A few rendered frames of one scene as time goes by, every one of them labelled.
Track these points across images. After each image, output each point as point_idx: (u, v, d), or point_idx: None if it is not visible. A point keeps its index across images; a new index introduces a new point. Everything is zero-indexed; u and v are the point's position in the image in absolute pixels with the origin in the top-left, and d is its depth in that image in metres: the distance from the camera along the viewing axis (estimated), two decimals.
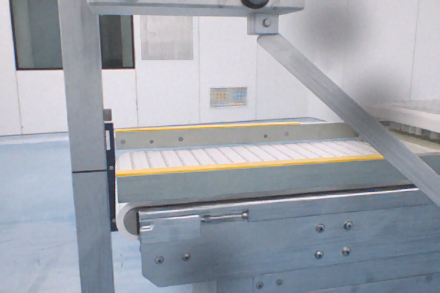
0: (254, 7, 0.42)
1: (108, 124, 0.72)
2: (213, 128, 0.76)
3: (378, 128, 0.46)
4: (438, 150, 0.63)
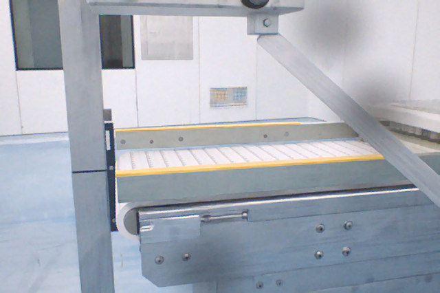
0: (254, 7, 0.42)
1: (108, 124, 0.72)
2: (213, 128, 0.76)
3: (378, 128, 0.46)
4: (438, 150, 0.63)
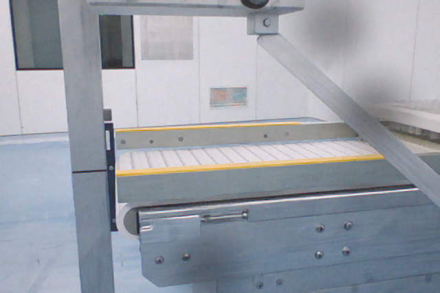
0: (254, 7, 0.42)
1: (108, 124, 0.72)
2: (213, 128, 0.76)
3: (378, 128, 0.46)
4: (438, 150, 0.63)
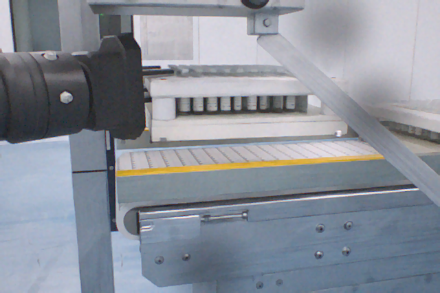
0: (254, 7, 0.42)
1: None
2: None
3: (378, 128, 0.46)
4: (438, 150, 0.63)
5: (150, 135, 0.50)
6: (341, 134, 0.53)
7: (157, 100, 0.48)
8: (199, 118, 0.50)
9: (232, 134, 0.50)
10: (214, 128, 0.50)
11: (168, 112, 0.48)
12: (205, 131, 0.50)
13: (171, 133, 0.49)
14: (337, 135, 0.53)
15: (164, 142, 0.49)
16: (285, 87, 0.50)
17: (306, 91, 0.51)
